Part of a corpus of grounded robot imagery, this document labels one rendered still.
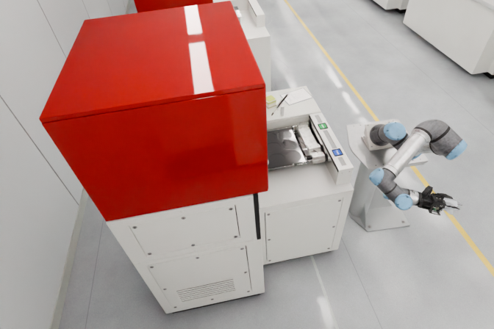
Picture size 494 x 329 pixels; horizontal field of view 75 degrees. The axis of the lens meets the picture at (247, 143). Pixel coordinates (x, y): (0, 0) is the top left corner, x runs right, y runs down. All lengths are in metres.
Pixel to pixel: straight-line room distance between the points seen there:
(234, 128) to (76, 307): 2.10
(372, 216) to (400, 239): 0.27
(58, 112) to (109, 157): 0.23
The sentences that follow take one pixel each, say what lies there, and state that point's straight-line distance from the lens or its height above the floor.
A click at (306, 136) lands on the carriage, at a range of 2.30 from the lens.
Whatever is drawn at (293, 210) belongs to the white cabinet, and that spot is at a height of 0.73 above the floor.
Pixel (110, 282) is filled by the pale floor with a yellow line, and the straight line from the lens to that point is 2.91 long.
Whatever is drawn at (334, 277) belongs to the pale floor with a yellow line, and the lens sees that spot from 2.69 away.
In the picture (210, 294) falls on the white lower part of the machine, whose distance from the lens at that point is 2.37.
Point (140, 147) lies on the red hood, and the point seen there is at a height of 1.63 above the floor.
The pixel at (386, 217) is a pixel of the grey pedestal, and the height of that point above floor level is 0.01.
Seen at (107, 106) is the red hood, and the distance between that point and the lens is 1.15.
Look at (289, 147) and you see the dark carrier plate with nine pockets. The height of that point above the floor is 0.90.
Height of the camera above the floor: 2.42
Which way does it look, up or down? 44 degrees down
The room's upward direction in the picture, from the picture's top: 5 degrees counter-clockwise
